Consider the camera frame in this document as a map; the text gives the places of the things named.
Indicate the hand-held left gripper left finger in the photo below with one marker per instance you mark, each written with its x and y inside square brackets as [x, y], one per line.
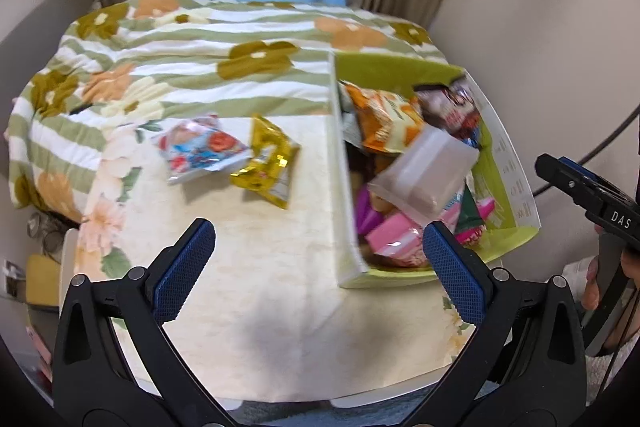
[182, 272]

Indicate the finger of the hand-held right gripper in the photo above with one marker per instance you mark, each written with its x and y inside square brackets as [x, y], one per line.
[557, 177]
[575, 166]

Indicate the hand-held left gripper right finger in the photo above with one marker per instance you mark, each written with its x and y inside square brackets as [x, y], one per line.
[455, 277]

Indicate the pink and white snack packet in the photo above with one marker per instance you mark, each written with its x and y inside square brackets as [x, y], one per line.
[475, 234]

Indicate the dark green snack packet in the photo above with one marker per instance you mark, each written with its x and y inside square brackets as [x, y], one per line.
[470, 207]

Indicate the purple snack packet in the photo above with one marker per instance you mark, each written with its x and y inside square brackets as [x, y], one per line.
[367, 212]

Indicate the translucent white snack packet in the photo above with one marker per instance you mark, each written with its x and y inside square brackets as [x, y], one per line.
[425, 172]

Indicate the blue and red snack packet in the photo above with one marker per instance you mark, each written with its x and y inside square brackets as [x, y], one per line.
[200, 147]

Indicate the brown cartoon snack packet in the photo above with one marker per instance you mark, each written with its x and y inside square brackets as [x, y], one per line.
[450, 107]

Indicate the yellow gold snack packet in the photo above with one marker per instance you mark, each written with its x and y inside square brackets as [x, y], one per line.
[265, 162]

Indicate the orange chips packet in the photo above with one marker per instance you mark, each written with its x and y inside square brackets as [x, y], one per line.
[385, 117]

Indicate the green cardboard box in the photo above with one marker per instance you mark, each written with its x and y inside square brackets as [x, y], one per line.
[400, 64]

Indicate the person's right hand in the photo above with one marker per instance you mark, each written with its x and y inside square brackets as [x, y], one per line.
[592, 284]

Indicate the glass jar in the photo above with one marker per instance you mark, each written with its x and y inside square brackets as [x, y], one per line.
[54, 246]
[40, 224]

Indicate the yellow box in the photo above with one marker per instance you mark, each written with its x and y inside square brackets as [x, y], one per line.
[42, 279]

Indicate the green striped floral blanket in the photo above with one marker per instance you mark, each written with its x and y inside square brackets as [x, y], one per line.
[200, 37]

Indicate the grey upholstered headboard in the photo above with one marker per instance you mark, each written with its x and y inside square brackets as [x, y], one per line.
[45, 12]

